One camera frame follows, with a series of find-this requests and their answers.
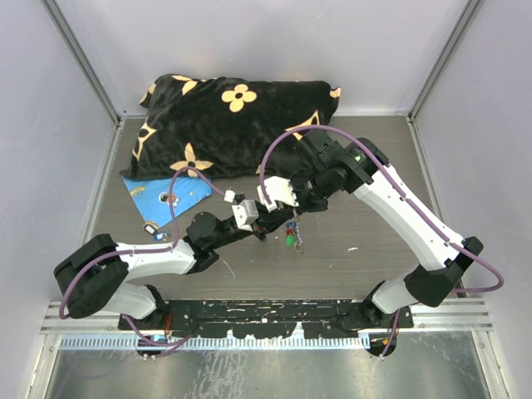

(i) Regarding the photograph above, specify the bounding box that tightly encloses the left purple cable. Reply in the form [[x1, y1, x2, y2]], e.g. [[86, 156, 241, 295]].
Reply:
[[58, 168, 244, 320]]

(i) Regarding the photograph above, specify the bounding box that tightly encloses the purple cable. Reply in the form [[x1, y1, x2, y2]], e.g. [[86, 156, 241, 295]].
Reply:
[[258, 125, 505, 293], [58, 168, 244, 320]]

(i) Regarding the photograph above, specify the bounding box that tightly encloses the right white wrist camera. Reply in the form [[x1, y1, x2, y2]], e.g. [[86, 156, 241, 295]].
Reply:
[[257, 176, 299, 212]]

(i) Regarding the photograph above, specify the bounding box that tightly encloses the loose blue tagged key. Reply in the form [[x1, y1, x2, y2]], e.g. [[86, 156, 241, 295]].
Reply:
[[153, 231, 171, 242]]

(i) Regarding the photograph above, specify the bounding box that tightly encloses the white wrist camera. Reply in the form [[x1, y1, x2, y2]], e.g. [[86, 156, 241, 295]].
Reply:
[[257, 176, 299, 212], [224, 189, 259, 232]]

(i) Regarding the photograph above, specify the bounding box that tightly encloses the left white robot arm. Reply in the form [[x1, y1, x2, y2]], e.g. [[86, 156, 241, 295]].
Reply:
[[53, 209, 292, 329]]

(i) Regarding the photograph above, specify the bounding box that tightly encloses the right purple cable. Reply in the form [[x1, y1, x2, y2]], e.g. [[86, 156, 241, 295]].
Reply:
[[258, 125, 505, 293]]

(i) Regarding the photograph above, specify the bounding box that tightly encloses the blue cartoon cloth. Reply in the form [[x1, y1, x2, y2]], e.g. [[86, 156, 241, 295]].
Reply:
[[122, 176, 213, 229]]

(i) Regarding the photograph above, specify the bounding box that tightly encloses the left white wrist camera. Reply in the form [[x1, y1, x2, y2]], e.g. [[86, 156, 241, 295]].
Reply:
[[224, 189, 259, 232]]

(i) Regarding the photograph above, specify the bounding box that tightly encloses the black floral plush pillow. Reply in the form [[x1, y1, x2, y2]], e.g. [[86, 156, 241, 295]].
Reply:
[[121, 74, 341, 180]]

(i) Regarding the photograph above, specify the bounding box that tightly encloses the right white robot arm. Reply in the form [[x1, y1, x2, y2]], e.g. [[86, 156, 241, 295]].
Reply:
[[292, 130, 484, 328]]

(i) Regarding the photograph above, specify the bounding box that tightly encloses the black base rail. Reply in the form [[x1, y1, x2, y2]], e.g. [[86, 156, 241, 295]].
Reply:
[[133, 299, 394, 339]]

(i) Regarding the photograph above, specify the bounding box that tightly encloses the white slotted cable duct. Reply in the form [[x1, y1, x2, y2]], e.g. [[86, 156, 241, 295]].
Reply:
[[58, 332, 370, 351]]

